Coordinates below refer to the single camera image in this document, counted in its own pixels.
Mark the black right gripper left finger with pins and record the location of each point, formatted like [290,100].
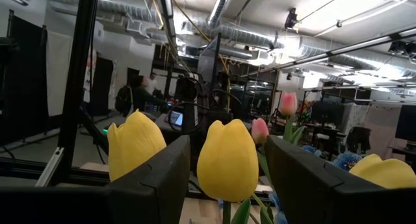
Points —
[156,191]

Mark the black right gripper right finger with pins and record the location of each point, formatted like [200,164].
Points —
[302,191]

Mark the blue artificial flower bunch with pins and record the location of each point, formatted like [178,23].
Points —
[276,201]
[347,159]

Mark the yellow artificial tulip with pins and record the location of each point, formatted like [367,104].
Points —
[133,143]
[227,162]
[383,172]

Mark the black office chair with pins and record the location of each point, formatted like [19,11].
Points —
[357,139]

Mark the lit tablet screen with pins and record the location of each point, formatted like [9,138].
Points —
[177,118]

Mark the person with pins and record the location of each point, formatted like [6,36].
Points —
[152,84]
[141,97]

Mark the black backpack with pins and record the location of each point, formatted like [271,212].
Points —
[123,100]

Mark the black computer monitor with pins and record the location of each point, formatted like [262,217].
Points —
[406,123]

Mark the black aluminium rig frame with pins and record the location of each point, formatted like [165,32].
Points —
[78,87]

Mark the black ceiling camera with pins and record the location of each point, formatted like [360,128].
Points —
[291,19]

